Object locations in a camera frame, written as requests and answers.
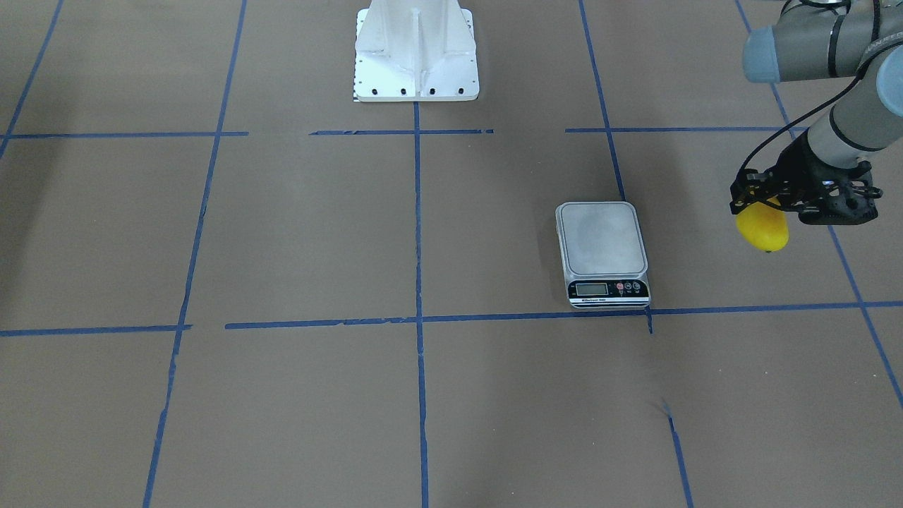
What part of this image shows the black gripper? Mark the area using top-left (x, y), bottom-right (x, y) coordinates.
top-left (729, 131), bottom-right (837, 215)

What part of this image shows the yellow mango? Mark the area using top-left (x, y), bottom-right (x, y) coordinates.
top-left (736, 198), bottom-right (789, 252)

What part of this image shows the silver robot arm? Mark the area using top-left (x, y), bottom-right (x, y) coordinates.
top-left (729, 1), bottom-right (901, 225)

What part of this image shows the silver digital kitchen scale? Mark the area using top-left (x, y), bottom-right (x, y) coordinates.
top-left (555, 200), bottom-right (651, 310)

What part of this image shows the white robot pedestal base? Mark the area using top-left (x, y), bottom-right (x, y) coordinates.
top-left (353, 1), bottom-right (480, 102)

